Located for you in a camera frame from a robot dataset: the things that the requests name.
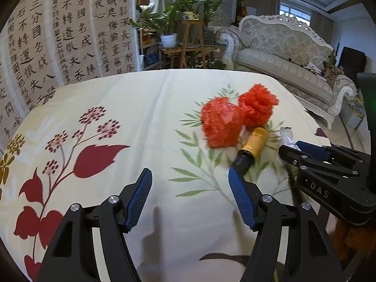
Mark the yellow and blue box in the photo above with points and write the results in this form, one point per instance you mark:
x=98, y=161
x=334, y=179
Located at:
x=354, y=113

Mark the tall green houseplant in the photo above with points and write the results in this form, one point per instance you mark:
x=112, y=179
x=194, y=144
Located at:
x=205, y=6

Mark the papers on sofa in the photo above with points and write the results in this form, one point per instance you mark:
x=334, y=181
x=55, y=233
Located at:
x=311, y=68

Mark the blue storage box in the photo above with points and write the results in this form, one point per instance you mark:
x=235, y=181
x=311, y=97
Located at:
x=152, y=60

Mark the cream ornate sofa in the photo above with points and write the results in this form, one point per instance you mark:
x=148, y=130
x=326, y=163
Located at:
x=279, y=61

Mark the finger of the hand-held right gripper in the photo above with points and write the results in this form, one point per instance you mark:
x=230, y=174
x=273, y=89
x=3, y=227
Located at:
x=314, y=149
x=296, y=158

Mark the black television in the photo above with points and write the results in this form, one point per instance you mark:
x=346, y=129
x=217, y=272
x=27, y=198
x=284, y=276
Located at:
x=354, y=61

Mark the smooth red foam net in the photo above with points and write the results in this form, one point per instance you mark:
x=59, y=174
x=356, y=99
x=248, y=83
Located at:
x=218, y=126

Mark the fluffy red foam net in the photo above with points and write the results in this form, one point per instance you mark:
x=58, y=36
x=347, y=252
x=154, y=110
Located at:
x=258, y=105

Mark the wooden plant stand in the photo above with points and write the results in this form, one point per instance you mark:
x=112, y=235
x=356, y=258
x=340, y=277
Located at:
x=188, y=35

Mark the leafy green potted plant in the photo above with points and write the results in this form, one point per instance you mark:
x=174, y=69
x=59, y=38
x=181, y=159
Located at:
x=147, y=23

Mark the window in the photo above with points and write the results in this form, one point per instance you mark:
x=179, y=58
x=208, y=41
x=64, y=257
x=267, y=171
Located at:
x=295, y=11

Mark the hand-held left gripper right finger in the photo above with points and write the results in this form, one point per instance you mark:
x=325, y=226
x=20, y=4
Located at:
x=241, y=196

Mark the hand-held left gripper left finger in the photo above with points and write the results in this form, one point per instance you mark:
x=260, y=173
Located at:
x=139, y=199

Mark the gold bottle with black neck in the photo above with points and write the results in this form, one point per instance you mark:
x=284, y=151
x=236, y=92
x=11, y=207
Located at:
x=255, y=141

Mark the clear white wrapper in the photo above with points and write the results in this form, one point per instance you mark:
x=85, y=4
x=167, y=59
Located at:
x=286, y=135

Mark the tiger print cushion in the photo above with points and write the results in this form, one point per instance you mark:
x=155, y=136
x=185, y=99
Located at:
x=334, y=72

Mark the calligraphy folding screen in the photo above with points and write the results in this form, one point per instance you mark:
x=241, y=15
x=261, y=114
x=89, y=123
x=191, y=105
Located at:
x=58, y=35

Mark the small patterned flower pot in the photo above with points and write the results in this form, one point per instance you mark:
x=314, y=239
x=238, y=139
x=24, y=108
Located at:
x=189, y=15

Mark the floral tablecloth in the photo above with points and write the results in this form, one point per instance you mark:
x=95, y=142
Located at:
x=147, y=108

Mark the white flower pot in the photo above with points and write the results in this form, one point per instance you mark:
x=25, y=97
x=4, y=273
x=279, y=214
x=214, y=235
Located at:
x=169, y=40

